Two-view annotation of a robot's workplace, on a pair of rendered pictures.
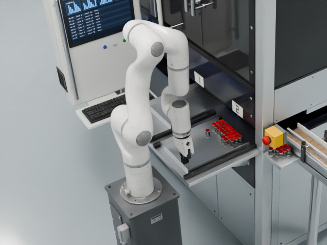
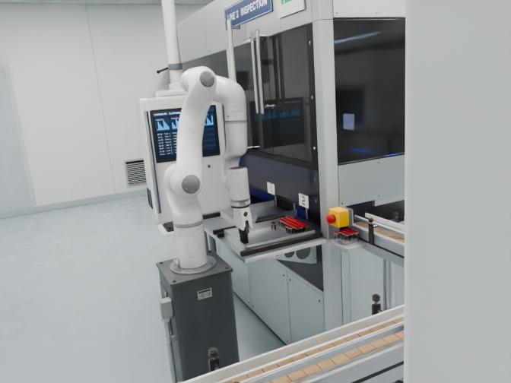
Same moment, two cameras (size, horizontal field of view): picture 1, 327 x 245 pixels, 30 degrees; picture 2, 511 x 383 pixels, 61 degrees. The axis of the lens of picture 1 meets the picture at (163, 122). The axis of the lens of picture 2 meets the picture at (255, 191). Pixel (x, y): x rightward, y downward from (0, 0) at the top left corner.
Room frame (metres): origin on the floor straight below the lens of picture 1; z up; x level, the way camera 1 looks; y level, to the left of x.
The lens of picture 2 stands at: (0.40, -0.22, 1.55)
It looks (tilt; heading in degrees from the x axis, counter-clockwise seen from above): 13 degrees down; 2
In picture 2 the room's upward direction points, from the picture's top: 4 degrees counter-clockwise
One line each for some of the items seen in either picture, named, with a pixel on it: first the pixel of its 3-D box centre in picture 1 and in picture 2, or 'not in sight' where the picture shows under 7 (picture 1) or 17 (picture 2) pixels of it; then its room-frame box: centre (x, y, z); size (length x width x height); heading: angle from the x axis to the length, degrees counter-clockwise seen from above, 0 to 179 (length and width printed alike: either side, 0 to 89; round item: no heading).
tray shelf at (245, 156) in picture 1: (192, 129); (260, 228); (2.47, -0.14, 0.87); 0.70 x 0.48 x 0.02; 27
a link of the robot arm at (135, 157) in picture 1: (130, 133); (182, 193); (2.09, 0.15, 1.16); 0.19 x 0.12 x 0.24; 27
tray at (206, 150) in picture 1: (204, 144); (268, 233); (2.30, -0.18, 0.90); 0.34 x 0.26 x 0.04; 116
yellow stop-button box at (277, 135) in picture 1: (275, 136); (340, 216); (2.18, -0.50, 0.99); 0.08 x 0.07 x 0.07; 117
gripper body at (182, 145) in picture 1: (182, 141); (241, 215); (2.17, -0.08, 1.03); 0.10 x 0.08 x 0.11; 27
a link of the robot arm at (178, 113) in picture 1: (179, 115); (238, 182); (2.17, -0.07, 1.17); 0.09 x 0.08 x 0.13; 27
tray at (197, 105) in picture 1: (186, 104); (258, 213); (2.65, -0.13, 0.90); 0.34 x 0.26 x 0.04; 117
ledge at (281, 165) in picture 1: (283, 156); (350, 242); (2.18, -0.54, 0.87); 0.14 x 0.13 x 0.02; 117
